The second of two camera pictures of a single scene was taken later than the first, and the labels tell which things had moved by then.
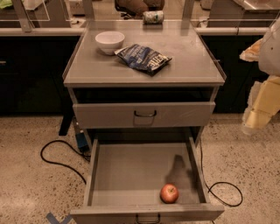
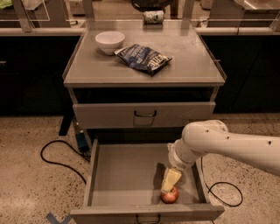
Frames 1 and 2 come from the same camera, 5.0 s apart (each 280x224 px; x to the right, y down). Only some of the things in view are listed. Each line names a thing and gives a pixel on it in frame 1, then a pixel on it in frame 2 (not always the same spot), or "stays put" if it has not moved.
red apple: x=169 y=193 stays put
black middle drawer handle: x=148 y=221 stays put
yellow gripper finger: x=262 y=104 -> x=179 y=157
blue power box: x=81 y=142 stays put
